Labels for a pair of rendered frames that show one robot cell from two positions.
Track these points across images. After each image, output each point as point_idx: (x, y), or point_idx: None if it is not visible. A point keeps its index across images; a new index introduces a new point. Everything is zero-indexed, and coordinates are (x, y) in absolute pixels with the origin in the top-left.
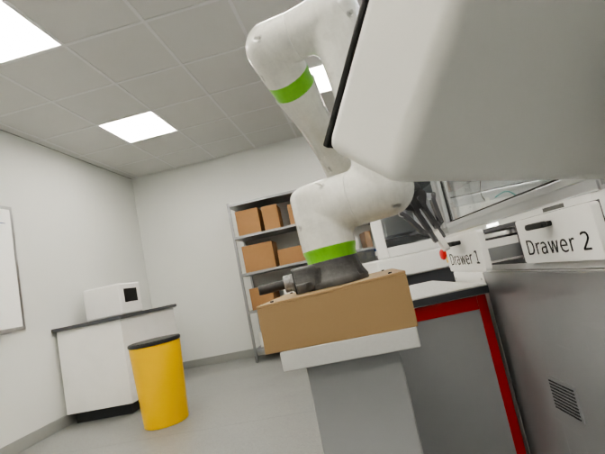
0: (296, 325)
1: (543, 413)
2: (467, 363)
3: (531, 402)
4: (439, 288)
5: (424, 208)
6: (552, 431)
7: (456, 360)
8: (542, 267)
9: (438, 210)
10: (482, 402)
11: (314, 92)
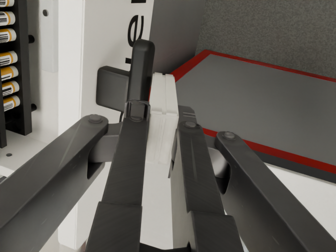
0: None
1: (174, 15)
2: (210, 95)
3: (168, 41)
4: (151, 227)
5: (139, 207)
6: (181, 3)
7: (226, 102)
8: None
9: (44, 154)
10: (214, 78)
11: None
